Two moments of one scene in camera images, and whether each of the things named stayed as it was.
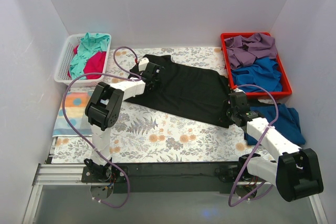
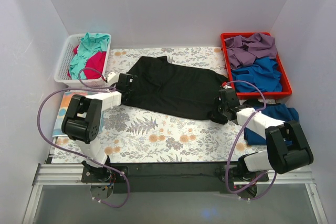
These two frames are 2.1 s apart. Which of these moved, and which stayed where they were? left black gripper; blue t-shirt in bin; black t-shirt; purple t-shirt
Moved: left black gripper
Stayed: black t-shirt; blue t-shirt in bin; purple t-shirt
